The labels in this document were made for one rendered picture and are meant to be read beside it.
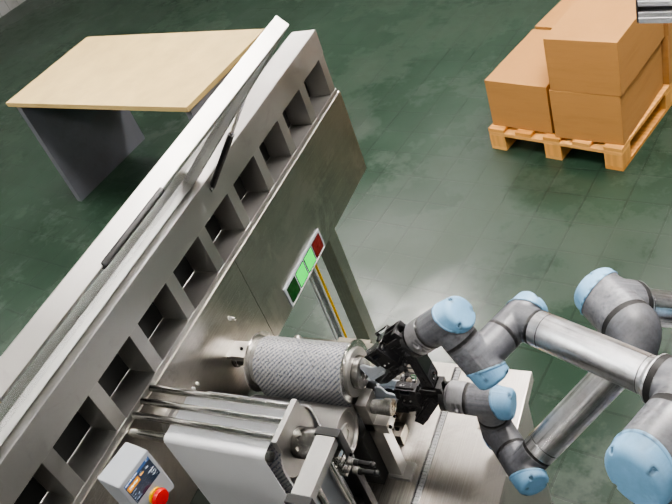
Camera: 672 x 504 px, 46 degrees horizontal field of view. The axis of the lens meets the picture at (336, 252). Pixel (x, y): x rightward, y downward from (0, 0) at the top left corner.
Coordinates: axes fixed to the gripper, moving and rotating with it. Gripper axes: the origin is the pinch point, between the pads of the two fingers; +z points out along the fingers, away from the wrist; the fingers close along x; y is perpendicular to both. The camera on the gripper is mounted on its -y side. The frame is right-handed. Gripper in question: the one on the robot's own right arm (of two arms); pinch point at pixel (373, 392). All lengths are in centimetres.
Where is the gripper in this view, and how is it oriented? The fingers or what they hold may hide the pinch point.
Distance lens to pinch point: 196.9
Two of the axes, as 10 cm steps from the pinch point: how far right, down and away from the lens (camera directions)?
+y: -3.0, -7.3, -6.2
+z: -8.9, -0.3, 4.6
